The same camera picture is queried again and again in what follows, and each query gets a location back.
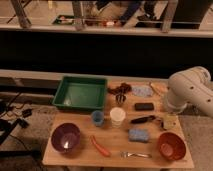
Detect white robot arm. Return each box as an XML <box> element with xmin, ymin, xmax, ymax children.
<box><xmin>163</xmin><ymin>66</ymin><xmax>213</xmax><ymax>118</ymax></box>

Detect green plastic tray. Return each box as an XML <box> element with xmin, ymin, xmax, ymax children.
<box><xmin>52</xmin><ymin>76</ymin><xmax>107</xmax><ymax>111</ymax></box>

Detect purple bowl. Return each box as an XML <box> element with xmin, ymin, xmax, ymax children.
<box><xmin>51</xmin><ymin>123</ymin><xmax>80</xmax><ymax>153</ymax></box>

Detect silver fork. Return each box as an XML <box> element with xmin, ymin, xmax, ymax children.
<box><xmin>121</xmin><ymin>152</ymin><xmax>152</xmax><ymax>158</ymax></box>

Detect blue sponge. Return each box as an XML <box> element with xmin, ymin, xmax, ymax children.
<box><xmin>129</xmin><ymin>129</ymin><xmax>149</xmax><ymax>143</ymax></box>

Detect blue cup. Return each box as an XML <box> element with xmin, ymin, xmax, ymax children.
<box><xmin>91</xmin><ymin>110</ymin><xmax>104</xmax><ymax>126</ymax></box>

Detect orange-red bowl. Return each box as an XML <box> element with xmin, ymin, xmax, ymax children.
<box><xmin>157</xmin><ymin>132</ymin><xmax>186</xmax><ymax>161</ymax></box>

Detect black cables on floor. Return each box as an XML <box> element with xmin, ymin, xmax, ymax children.
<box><xmin>0</xmin><ymin>92</ymin><xmax>34</xmax><ymax>145</ymax></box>

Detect black eraser block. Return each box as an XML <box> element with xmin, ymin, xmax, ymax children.
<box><xmin>134</xmin><ymin>103</ymin><xmax>154</xmax><ymax>111</ymax></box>

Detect white cup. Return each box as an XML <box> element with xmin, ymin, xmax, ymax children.
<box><xmin>110</xmin><ymin>107</ymin><xmax>126</xmax><ymax>127</ymax></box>

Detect orange carrot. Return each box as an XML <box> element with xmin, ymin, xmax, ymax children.
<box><xmin>90</xmin><ymin>136</ymin><xmax>111</xmax><ymax>157</ymax></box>

